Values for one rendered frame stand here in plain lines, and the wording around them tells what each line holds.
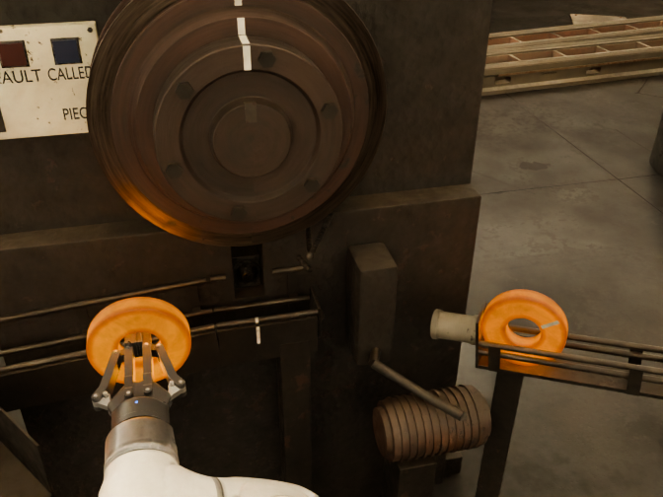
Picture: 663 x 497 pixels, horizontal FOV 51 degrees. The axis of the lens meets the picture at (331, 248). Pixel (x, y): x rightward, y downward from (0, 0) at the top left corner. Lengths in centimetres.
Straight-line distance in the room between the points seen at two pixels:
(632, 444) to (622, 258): 102
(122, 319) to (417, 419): 62
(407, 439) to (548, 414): 90
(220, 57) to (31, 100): 38
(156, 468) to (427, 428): 67
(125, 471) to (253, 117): 50
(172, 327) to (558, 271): 202
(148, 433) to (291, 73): 52
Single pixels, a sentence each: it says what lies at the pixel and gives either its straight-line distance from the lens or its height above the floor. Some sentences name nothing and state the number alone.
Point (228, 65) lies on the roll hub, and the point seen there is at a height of 123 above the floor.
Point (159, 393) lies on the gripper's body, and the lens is 101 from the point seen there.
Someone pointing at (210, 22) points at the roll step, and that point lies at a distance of 104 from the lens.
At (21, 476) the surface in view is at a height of 61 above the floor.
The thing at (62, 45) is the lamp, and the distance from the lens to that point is 122.
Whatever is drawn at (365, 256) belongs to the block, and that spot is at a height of 80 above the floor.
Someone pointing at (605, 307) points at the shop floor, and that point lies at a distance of 274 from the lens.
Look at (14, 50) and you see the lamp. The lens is 123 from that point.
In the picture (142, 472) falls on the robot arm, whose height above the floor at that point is 88.
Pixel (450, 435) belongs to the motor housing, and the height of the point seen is 49.
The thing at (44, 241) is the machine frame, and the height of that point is 87.
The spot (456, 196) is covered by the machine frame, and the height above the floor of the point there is 87.
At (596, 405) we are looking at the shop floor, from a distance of 232.
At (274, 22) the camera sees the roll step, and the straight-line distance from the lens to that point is 105.
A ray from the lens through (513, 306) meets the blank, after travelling 132.
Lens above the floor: 153
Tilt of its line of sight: 32 degrees down
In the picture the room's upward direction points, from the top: straight up
